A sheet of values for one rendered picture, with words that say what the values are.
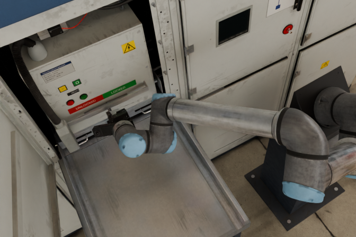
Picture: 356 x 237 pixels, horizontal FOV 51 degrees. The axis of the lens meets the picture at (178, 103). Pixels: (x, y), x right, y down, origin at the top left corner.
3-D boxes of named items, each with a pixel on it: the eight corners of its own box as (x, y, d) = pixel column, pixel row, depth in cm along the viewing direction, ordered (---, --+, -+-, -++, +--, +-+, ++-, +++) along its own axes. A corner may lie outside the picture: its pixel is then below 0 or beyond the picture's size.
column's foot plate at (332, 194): (298, 142, 265) (299, 140, 263) (345, 191, 241) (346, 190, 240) (243, 175, 253) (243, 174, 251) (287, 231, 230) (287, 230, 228)
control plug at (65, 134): (80, 148, 166) (68, 128, 151) (70, 153, 165) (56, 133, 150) (74, 135, 170) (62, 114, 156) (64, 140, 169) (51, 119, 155)
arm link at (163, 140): (179, 126, 142) (149, 125, 137) (177, 156, 143) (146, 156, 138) (170, 122, 151) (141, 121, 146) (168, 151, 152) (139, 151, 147)
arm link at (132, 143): (145, 159, 138) (119, 160, 134) (136, 145, 149) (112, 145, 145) (150, 136, 136) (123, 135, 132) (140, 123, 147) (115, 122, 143)
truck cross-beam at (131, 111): (164, 101, 188) (162, 94, 183) (62, 149, 176) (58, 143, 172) (159, 94, 190) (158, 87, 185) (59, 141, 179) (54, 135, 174)
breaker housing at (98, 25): (158, 96, 184) (142, 23, 145) (62, 140, 174) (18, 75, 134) (119, 34, 211) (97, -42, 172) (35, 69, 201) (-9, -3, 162)
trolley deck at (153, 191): (249, 226, 156) (250, 222, 151) (114, 305, 143) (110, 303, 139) (175, 111, 193) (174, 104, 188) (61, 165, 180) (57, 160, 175)
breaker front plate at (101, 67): (158, 98, 183) (142, 26, 144) (64, 142, 173) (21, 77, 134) (157, 96, 184) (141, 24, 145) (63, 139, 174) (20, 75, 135)
